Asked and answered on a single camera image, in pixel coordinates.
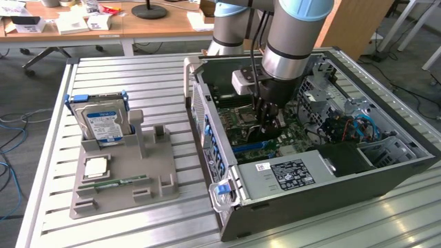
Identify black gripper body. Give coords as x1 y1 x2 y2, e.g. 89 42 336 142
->
256 76 301 109

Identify black graphics card with fan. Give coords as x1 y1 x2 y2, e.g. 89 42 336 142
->
240 121 282 145

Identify CPU socket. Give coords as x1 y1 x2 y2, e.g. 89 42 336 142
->
233 106 257 125

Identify green motherboard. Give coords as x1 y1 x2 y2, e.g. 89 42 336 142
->
206 85 316 165

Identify perforated metal drive cage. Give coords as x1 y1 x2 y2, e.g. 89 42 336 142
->
294 55 349 130

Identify blue expansion slot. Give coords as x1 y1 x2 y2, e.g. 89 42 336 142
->
232 141 270 153

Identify grey power supply unit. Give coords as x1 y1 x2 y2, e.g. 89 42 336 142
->
237 150 337 201

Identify blue case latch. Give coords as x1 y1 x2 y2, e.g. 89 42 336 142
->
213 180 230 198

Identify black floor power strip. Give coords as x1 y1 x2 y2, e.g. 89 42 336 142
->
357 51 389 64

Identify silver disk bay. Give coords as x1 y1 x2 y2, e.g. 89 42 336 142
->
356 136 417 169

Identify wooden cabinet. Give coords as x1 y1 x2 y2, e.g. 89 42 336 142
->
314 0 396 60

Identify dark open PC case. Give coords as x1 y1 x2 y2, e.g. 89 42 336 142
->
184 50 441 243

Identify white booklet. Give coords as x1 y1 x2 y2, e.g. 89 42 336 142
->
186 11 214 32

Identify grey plastic parts rack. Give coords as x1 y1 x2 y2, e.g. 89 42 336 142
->
68 109 181 220

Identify brown cardboard box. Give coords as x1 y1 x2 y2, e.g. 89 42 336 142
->
198 0 217 18

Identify hard disk in blue caddy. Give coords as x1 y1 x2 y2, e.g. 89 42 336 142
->
64 89 130 148

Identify black round lamp base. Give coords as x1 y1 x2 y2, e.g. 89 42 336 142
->
130 0 169 20

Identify green RAM stick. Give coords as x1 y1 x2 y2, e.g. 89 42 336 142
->
77 175 148 191

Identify silver CPU chip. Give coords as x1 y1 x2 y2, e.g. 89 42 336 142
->
84 157 108 178

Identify red packet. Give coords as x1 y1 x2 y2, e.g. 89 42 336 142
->
101 5 124 15

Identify white box with label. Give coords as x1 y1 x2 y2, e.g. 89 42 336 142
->
86 14 113 31

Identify white open cardboard box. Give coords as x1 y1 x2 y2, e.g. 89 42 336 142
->
54 17 90 35

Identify white box black lid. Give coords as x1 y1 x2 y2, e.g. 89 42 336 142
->
9 15 47 34

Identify white paper sheets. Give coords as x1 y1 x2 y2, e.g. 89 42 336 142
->
0 2 28 17

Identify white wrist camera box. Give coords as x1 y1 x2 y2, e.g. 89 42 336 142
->
230 69 262 95

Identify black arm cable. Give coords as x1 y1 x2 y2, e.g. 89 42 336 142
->
249 11 272 109

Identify red wire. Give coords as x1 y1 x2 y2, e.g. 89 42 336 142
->
341 119 356 142

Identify blue data wire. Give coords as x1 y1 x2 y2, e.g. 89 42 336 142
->
354 113 382 142

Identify black floor cable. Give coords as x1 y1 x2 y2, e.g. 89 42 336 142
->
374 25 441 119

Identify white table frame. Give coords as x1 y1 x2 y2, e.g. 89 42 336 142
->
377 0 441 71

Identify wooden desk white frame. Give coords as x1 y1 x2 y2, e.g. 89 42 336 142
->
0 0 310 57

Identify grey floor cable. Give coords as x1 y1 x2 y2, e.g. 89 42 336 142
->
0 108 54 123

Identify black caster leg frame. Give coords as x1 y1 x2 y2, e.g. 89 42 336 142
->
23 45 104 77

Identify blue floor cable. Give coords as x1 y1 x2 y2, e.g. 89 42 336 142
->
0 123 28 222

